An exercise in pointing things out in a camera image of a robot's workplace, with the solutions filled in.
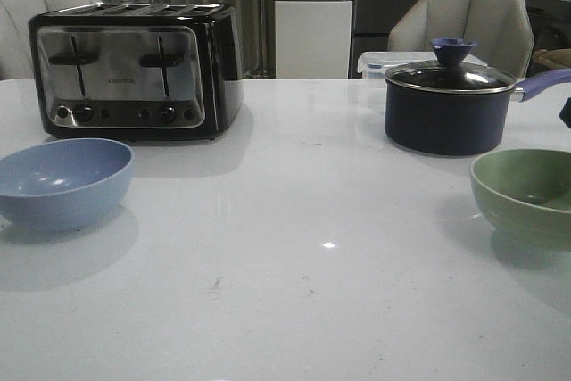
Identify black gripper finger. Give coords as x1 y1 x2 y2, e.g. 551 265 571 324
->
559 98 571 128

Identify green bowl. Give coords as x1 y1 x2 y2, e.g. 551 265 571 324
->
470 148 570 252

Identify blue bowl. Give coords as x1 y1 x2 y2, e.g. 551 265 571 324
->
1 138 134 232

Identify beige upholstered chair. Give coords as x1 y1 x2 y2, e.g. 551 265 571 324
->
387 0 534 78

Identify glass pot lid purple knob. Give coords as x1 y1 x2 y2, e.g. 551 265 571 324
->
385 37 516 94

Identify dark blue saucepan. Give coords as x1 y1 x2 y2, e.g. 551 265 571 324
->
385 69 570 156

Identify clear plastic storage box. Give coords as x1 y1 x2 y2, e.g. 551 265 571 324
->
357 50 488 79

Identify dark counter unit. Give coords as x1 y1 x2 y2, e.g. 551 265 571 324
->
347 0 571 79

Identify white cabinet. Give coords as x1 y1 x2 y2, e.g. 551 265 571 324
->
275 0 352 79

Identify black chrome toaster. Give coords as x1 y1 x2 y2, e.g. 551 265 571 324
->
29 4 244 141

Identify white chair at left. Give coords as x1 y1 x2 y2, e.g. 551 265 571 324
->
1 0 101 79

